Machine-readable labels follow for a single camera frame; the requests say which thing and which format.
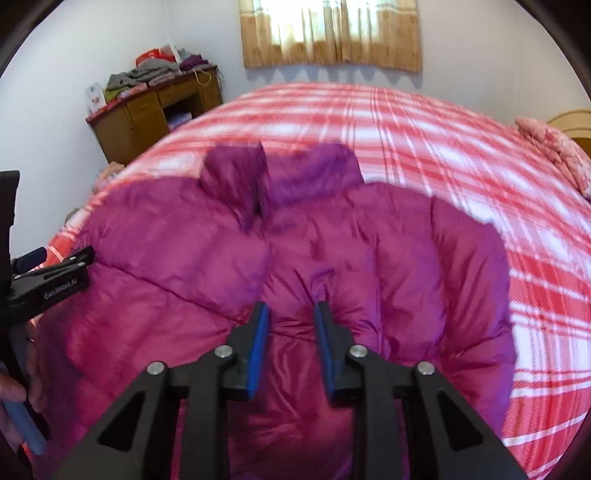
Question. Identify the purple folded clothes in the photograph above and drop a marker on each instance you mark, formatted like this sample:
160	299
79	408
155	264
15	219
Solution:
196	62

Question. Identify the pink floral quilt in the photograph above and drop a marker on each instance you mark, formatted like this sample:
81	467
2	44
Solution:
558	147

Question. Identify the beige wooden headboard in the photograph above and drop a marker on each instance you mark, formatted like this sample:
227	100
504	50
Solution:
572	122

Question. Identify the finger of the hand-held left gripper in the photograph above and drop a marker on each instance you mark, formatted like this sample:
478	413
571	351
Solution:
74	258
30	258

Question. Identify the brown wooden desk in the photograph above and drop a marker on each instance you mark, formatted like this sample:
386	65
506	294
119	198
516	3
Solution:
138	124

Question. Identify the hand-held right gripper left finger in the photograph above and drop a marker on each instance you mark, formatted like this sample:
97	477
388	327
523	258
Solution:
259	350

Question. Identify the white printed card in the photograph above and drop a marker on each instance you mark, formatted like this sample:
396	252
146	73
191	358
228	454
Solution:
93	98

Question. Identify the person's left hand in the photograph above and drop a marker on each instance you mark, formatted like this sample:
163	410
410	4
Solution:
36	369

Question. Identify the beige patterned window curtain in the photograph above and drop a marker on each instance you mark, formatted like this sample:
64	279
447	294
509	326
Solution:
332	41

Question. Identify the pink woven basket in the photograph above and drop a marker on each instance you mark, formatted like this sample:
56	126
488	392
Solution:
107	175

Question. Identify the red plaid bed blanket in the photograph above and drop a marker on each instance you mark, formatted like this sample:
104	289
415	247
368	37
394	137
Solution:
415	138

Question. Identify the grey folded clothes pile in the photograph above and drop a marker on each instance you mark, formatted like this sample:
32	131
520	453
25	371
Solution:
138	76

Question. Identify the magenta puffer jacket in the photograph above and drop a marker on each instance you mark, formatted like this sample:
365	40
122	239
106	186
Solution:
369	254

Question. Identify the lilac folded cloth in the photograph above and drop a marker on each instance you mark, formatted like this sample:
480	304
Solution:
179	120

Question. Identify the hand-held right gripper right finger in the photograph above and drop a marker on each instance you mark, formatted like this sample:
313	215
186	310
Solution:
323	350

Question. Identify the red box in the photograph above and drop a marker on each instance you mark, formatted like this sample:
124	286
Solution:
152	55

